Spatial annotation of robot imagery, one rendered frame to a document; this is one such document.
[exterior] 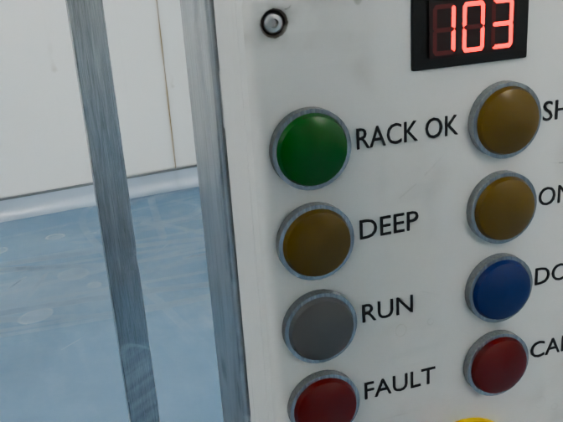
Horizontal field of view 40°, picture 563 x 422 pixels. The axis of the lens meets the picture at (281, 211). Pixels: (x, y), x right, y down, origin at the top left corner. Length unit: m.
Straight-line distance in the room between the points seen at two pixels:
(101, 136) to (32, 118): 2.41
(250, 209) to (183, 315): 2.43
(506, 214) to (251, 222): 0.10
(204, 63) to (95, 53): 1.10
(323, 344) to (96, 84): 1.17
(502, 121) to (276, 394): 0.14
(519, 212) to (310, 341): 0.10
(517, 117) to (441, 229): 0.05
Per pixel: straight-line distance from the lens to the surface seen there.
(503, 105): 0.31
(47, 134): 3.88
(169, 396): 2.30
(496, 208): 0.32
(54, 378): 2.49
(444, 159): 0.31
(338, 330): 0.31
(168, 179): 4.04
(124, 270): 1.55
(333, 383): 0.32
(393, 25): 0.29
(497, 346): 0.35
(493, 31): 0.31
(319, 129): 0.28
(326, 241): 0.29
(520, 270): 0.34
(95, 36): 1.43
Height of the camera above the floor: 1.23
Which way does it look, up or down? 20 degrees down
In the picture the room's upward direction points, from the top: 4 degrees counter-clockwise
